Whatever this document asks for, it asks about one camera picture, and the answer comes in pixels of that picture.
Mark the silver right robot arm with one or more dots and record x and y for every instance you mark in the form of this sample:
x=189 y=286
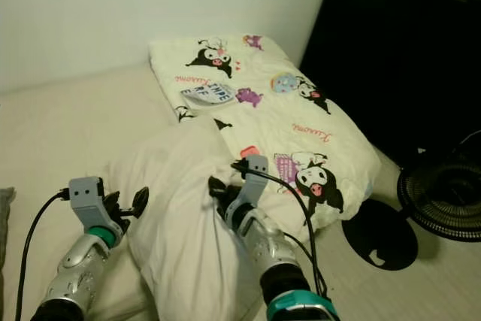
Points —
x=270 y=246

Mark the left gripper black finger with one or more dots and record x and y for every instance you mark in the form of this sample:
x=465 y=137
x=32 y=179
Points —
x=140 y=199

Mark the cream bed sheet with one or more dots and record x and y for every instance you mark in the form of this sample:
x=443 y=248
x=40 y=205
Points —
x=60 y=140

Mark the black fan head grille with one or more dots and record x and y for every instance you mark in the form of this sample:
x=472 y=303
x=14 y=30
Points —
x=443 y=193

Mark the round black fan base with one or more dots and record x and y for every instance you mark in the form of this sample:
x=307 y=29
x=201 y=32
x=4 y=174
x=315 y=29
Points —
x=383 y=242

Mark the white pillow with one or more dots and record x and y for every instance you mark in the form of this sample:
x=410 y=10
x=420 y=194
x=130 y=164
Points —
x=188 y=223

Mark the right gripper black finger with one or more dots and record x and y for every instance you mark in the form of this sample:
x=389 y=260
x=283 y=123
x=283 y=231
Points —
x=216 y=184

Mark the large black case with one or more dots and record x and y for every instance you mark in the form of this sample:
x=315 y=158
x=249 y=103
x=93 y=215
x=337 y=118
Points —
x=383 y=58

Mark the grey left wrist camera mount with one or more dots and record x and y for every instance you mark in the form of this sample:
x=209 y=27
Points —
x=84 y=192

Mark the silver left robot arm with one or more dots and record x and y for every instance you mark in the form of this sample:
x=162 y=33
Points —
x=79 y=276

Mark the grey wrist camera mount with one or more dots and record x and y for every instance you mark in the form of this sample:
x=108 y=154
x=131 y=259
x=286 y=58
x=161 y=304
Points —
x=255 y=167
x=84 y=192

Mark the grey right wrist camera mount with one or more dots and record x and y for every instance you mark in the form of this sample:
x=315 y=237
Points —
x=255 y=167

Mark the cream cartoon print quilt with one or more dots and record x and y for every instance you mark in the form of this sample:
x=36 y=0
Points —
x=285 y=103

